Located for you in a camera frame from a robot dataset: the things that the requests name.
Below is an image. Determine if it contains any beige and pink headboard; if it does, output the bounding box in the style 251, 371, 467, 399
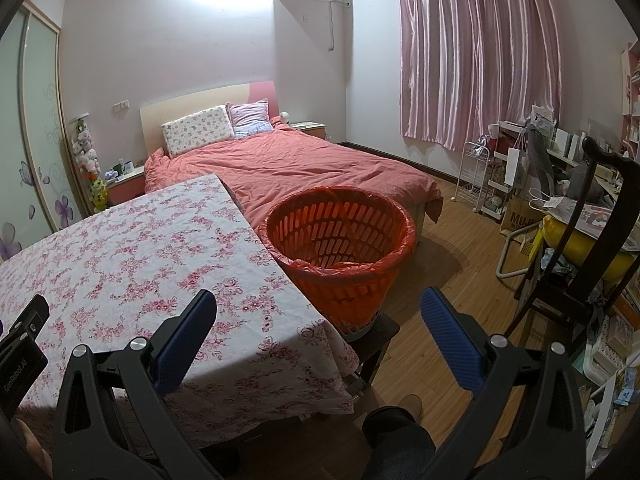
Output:
139, 81, 278, 156

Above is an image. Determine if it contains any pink wall shelf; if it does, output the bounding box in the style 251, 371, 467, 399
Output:
620, 40, 640, 161

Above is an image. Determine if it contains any dark wooden stool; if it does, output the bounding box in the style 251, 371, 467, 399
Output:
345, 310, 401, 401

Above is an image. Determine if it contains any white paper bag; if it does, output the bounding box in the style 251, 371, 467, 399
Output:
505, 147, 526, 188

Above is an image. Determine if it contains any red duvet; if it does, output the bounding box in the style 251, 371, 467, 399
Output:
144, 127, 444, 243

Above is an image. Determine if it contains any newspaper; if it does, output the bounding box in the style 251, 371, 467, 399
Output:
542, 195, 621, 238

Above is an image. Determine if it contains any wardrobe with purple flower doors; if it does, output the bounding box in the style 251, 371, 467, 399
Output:
0, 0, 76, 261

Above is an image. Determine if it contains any pink floral tablecloth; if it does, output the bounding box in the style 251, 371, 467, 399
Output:
0, 174, 361, 448

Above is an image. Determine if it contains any brown slipper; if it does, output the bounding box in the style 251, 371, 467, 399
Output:
400, 394, 425, 423

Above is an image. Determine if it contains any pink nightstand with mug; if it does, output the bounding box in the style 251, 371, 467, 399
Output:
102, 165, 147, 206

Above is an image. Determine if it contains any grey cloth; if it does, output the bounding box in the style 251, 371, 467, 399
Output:
525, 125, 553, 196

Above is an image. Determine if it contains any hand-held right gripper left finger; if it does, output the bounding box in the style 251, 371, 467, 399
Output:
52, 288, 226, 480

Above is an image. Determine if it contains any dark wooden chair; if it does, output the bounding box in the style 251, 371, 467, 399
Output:
502, 136, 640, 346

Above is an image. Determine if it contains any yellow cushion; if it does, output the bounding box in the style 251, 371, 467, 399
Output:
542, 215, 640, 286

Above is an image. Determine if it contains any white rolling cart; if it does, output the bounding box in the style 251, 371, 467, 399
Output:
481, 121, 531, 223

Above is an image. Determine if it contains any white wire rack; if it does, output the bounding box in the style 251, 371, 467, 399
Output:
454, 141, 491, 211

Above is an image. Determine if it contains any orange plastic basket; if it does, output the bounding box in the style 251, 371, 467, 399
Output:
261, 186, 417, 341

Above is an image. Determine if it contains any person's dark trouser leg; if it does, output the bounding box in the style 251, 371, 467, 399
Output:
361, 407, 436, 480

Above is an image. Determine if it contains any white floral pillow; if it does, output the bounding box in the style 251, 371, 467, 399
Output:
161, 105, 236, 157

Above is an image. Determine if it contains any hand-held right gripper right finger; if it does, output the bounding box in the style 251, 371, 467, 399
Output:
420, 287, 586, 480

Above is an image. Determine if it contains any pink striped pillow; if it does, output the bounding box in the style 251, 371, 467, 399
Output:
226, 100, 273, 139

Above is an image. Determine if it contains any white metal tube frame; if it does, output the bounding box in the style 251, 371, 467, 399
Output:
495, 225, 533, 278

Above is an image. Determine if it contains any person's left hand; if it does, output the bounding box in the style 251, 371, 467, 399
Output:
12, 417, 53, 478

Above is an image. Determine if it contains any brown paper bag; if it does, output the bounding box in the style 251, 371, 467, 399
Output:
500, 197, 546, 241

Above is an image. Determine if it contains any white air conditioner pipe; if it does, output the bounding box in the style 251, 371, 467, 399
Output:
327, 0, 353, 52

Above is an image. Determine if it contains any stack of plush toys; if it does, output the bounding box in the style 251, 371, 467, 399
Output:
70, 117, 108, 211

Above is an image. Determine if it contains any pink satin curtain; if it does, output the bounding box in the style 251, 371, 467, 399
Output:
395, 0, 562, 153

